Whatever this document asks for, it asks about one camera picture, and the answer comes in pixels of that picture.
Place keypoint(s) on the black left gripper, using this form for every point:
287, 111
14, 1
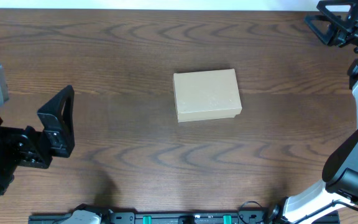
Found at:
63, 106

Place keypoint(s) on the cardboard box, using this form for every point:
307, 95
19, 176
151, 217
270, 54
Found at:
206, 95

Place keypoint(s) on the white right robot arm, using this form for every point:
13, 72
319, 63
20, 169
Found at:
338, 187

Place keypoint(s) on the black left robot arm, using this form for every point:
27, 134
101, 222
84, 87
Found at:
30, 148

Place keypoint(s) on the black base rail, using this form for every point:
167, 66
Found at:
93, 215

